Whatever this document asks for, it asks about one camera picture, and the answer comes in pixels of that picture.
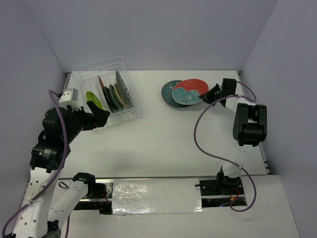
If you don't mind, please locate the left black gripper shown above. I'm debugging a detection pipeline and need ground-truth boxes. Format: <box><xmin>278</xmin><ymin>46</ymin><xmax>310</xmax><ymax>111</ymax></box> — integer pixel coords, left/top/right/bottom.
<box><xmin>63</xmin><ymin>100</ymin><xmax>110</xmax><ymax>142</ymax></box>

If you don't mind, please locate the silver foil tape patch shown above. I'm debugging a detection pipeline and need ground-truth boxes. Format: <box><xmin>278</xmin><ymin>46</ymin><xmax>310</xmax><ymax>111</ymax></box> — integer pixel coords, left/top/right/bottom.
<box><xmin>111</xmin><ymin>178</ymin><xmax>203</xmax><ymax>215</ymax></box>

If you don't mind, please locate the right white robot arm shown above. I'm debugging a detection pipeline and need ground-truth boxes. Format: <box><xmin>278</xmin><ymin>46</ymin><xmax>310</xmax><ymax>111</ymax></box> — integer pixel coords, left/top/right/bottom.
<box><xmin>200</xmin><ymin>78</ymin><xmax>267</xmax><ymax>194</ymax></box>

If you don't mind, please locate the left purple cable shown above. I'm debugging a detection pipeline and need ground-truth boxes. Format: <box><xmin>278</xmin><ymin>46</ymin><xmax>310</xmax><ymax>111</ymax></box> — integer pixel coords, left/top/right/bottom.
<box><xmin>1</xmin><ymin>89</ymin><xmax>72</xmax><ymax>238</ymax></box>

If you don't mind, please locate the beige plate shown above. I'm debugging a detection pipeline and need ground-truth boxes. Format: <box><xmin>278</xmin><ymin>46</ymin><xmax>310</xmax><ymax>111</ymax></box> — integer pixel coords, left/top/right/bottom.
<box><xmin>114</xmin><ymin>83</ymin><xmax>129</xmax><ymax>108</ymax></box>

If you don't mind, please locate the blue blossom plate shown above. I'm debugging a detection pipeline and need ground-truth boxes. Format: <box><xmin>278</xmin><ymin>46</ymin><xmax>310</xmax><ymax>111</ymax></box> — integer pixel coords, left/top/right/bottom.
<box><xmin>161</xmin><ymin>80</ymin><xmax>197</xmax><ymax>108</ymax></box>

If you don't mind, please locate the dark patterned plate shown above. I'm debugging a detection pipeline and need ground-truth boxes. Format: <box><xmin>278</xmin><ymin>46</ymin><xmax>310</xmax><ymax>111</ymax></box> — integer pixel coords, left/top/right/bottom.
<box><xmin>115</xmin><ymin>70</ymin><xmax>134</xmax><ymax>108</ymax></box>

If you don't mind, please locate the lime green plate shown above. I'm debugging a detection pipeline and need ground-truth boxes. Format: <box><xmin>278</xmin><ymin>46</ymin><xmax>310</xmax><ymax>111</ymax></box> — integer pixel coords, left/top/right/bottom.
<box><xmin>86</xmin><ymin>91</ymin><xmax>104</xmax><ymax>110</ymax></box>

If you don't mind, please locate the red floral plate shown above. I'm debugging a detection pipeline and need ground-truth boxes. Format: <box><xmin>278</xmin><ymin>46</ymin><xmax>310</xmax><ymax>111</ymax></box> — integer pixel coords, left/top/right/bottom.
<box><xmin>172</xmin><ymin>79</ymin><xmax>209</xmax><ymax>105</ymax></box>

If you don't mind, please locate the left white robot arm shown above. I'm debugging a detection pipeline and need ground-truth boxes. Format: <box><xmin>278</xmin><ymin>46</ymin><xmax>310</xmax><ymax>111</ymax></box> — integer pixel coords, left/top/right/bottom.
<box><xmin>2</xmin><ymin>101</ymin><xmax>110</xmax><ymax>238</ymax></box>

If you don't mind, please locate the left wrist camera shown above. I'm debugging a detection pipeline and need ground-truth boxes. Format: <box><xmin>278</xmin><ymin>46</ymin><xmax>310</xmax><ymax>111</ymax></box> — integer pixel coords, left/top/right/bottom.
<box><xmin>58</xmin><ymin>88</ymin><xmax>80</xmax><ymax>109</ymax></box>

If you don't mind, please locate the white wire dish rack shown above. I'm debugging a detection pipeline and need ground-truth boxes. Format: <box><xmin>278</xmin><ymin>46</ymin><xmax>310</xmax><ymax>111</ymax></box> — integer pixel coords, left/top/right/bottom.
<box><xmin>69</xmin><ymin>56</ymin><xmax>141</xmax><ymax>127</ymax></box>

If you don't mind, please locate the white pink plate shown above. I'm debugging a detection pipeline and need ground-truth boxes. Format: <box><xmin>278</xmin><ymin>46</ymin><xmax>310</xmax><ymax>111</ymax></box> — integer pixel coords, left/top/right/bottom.
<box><xmin>97</xmin><ymin>75</ymin><xmax>113</xmax><ymax>112</ymax></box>

